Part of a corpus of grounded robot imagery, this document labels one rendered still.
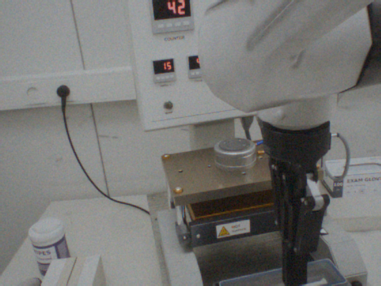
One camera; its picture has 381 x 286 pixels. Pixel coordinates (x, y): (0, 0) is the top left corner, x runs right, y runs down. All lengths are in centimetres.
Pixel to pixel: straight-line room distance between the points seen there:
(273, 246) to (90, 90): 76
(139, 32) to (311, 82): 53
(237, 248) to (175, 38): 44
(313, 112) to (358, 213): 81
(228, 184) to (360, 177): 66
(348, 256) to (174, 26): 52
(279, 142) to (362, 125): 101
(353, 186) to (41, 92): 101
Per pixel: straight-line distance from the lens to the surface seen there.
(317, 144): 45
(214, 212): 70
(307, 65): 29
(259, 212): 70
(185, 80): 82
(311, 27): 23
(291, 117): 42
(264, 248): 83
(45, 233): 107
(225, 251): 82
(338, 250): 74
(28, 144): 148
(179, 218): 69
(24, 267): 123
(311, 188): 45
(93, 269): 98
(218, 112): 85
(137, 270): 109
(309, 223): 48
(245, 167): 73
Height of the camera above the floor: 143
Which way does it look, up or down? 22 degrees down
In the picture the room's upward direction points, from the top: 6 degrees counter-clockwise
